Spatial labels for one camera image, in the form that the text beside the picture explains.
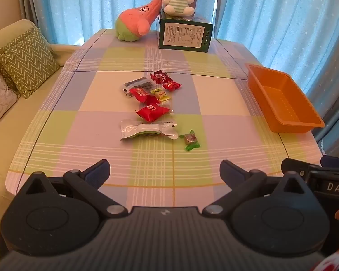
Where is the pink green star plush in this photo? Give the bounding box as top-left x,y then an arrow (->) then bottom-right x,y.
115,0 -> 163,43

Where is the red pillow candy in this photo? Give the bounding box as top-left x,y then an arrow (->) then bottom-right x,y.
136,103 -> 170,123

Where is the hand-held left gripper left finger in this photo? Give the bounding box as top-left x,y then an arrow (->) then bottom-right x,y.
15,159 -> 128,218

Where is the small red candy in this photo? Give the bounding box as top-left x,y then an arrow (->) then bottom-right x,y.
162,81 -> 182,91

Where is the yellow green candy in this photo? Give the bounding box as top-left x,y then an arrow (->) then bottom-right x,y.
150,88 -> 172,103

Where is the red white patterned clothing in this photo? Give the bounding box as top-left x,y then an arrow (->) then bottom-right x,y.
320,248 -> 339,271

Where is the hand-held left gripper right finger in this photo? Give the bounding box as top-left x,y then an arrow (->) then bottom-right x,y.
203,159 -> 322,218

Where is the green cardboard box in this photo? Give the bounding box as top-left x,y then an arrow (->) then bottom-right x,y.
158,17 -> 214,53

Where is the cream sofa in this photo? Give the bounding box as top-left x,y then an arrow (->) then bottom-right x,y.
0,19 -> 77,271

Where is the long red snack packet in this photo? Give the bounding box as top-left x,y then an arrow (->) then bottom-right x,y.
129,87 -> 159,105

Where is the white green snack pouch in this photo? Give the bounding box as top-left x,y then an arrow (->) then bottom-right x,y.
119,119 -> 178,141

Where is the blue star curtain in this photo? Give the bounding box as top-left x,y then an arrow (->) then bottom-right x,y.
24,0 -> 170,47
215,0 -> 339,119

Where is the green zigzag pillow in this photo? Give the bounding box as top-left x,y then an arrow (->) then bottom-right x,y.
0,28 -> 60,99

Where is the orange plastic tray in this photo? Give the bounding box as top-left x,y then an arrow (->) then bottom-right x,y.
244,63 -> 325,134

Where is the dark red snack packet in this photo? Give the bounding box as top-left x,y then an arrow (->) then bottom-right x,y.
150,70 -> 173,84

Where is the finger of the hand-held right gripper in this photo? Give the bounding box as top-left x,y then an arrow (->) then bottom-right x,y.
281,158 -> 310,177
320,155 -> 339,168

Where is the black snack packet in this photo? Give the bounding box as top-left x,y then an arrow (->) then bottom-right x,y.
122,76 -> 154,96

